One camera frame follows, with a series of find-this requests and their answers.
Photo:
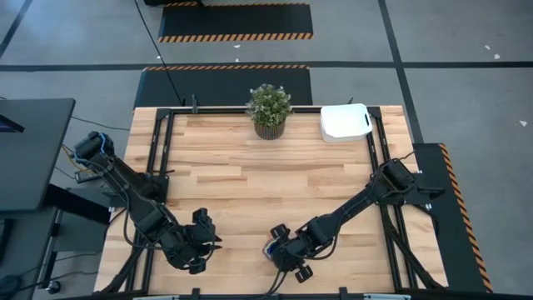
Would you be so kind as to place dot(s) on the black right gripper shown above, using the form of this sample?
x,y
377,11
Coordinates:
x,y
291,254

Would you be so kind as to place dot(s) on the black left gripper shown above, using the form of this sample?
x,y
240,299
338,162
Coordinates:
x,y
183,250

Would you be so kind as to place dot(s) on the large orange measuring cup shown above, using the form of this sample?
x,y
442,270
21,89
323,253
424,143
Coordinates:
x,y
264,251

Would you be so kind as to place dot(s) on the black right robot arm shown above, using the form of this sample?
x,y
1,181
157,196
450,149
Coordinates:
x,y
358,204

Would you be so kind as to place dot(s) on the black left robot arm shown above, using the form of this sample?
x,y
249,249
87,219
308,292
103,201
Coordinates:
x,y
125,183

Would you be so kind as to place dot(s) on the white plastic basket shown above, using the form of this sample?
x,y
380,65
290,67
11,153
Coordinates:
x,y
343,123

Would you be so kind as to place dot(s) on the black table clamp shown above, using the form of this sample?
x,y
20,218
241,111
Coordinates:
x,y
195,293
343,293
350,101

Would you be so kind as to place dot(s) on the potted green plant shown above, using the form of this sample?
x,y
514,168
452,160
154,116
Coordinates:
x,y
268,108

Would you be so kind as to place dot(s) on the black power adapter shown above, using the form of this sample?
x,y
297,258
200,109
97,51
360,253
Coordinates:
x,y
83,177

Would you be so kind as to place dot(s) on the black mat one striped edge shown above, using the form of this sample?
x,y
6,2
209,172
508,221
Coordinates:
x,y
216,87

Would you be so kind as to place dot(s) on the long narrow striped black mat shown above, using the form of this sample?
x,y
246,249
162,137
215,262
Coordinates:
x,y
454,250

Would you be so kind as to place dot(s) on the black caster wheel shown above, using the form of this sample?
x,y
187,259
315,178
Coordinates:
x,y
53,286

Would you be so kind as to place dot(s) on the grey side desk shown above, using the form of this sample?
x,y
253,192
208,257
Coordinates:
x,y
25,241

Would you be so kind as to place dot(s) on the black desk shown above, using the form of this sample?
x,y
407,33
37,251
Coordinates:
x,y
33,158

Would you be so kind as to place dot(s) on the black mat two striped edges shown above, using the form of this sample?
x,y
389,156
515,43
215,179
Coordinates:
x,y
233,18

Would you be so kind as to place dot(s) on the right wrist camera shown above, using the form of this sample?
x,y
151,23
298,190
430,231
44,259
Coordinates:
x,y
304,273

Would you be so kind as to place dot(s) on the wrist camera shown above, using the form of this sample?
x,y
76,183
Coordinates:
x,y
202,216
304,273

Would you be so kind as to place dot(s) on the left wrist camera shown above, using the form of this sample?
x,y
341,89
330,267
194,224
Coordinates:
x,y
202,216

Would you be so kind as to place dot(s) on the black aluminium table frame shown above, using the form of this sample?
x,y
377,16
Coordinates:
x,y
216,111

